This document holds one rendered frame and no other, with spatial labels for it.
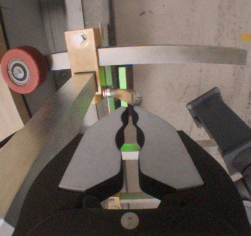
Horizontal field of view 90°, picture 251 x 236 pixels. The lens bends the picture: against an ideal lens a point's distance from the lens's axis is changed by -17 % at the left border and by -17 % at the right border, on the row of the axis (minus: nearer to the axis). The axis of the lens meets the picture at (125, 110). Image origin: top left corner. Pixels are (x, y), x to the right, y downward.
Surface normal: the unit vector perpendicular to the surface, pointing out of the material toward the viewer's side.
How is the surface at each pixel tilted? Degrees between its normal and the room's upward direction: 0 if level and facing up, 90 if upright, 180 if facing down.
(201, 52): 0
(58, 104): 90
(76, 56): 0
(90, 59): 0
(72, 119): 90
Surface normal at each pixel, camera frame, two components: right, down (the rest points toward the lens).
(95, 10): -0.02, 0.50
